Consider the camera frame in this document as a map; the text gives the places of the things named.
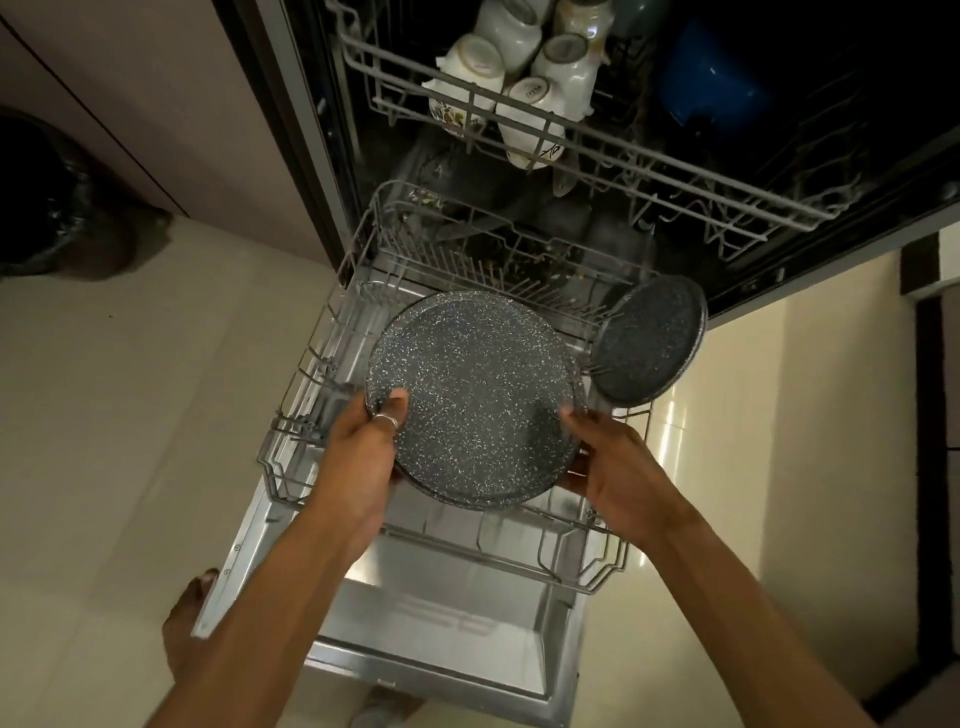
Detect person's left hand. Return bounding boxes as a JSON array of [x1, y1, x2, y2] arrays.
[[298, 387, 411, 558]]

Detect person's right hand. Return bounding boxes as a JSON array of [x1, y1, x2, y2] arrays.
[[558, 408, 697, 554]]

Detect large speckled grey plate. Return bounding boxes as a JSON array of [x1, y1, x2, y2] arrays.
[[365, 290, 588, 513]]

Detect person's right forearm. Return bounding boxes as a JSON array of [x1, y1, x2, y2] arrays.
[[642, 508, 880, 728]]

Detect person's left forearm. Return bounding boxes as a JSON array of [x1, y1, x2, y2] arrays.
[[146, 514, 367, 728]]

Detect small speckled grey plate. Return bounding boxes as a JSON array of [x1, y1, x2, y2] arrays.
[[587, 274, 709, 408]]

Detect stainless steel dishwasher door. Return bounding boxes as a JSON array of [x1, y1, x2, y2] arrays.
[[191, 471, 603, 728]]

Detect person's left foot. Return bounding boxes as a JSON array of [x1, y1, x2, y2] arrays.
[[162, 567, 223, 685]]

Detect white mug with dark print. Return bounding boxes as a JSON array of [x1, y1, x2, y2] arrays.
[[495, 75, 568, 173]]

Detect dishwasher body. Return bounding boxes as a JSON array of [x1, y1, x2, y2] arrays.
[[213, 0, 960, 325]]

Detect white mug with floral print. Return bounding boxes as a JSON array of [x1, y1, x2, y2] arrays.
[[422, 33, 508, 141]]

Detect plain white mug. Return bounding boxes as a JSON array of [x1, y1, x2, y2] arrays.
[[553, 0, 617, 46], [531, 33, 602, 118], [473, 0, 546, 77]]

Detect blue bowl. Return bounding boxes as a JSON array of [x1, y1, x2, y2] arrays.
[[660, 18, 775, 133]]

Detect black bin bag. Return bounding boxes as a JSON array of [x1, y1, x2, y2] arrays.
[[0, 105, 174, 283]]

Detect beige cabinet panel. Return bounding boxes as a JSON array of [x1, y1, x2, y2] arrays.
[[0, 0, 333, 265]]

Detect grey wire lower dishwasher rack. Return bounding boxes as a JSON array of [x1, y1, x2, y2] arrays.
[[255, 178, 663, 598]]

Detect grey wire dishwasher rack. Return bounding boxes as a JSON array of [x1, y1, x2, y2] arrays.
[[255, 178, 663, 598], [326, 0, 858, 265]]

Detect grey wire upper dishwasher rack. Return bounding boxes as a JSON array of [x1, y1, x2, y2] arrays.
[[326, 0, 858, 265]]

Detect dark brown wooden frame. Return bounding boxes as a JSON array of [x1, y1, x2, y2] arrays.
[[898, 231, 960, 723]]

